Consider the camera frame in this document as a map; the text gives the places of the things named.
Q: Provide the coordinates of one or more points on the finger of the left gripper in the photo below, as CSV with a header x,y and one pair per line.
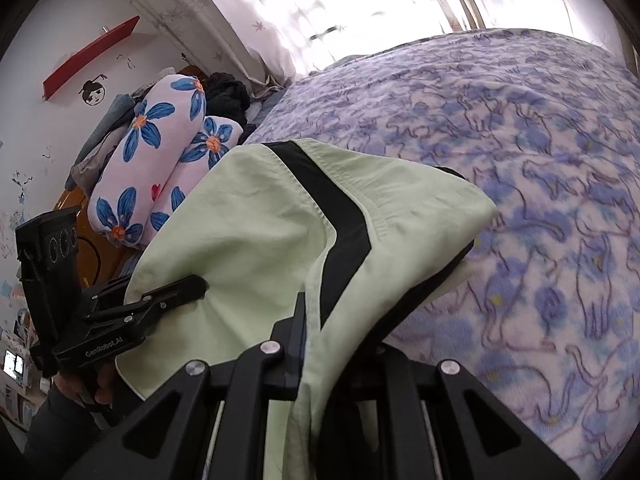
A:
x,y
160,294

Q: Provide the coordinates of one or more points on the dark clothes pile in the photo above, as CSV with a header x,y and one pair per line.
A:
x,y
226,97

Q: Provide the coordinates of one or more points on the grey folded clothes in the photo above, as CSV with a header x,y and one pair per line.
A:
x,y
100,146

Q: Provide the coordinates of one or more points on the purple cat print blanket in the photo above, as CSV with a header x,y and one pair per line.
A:
x,y
547,127

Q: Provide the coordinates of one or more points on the green and black hooded jacket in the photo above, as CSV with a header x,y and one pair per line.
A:
x,y
346,232

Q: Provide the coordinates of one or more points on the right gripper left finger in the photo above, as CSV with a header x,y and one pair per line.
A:
x,y
206,422

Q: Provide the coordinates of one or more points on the blue flower print folded quilt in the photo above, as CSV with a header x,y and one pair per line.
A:
x,y
170,146

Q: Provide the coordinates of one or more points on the person's left hand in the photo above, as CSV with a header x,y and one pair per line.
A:
x,y
99,385

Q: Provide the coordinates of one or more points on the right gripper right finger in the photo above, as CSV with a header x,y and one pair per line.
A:
x,y
392,418

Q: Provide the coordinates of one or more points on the white floral curtain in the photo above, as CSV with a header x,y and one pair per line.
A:
x,y
269,42

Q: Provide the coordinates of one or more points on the red wall shelf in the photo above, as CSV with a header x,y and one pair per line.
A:
x,y
86,55

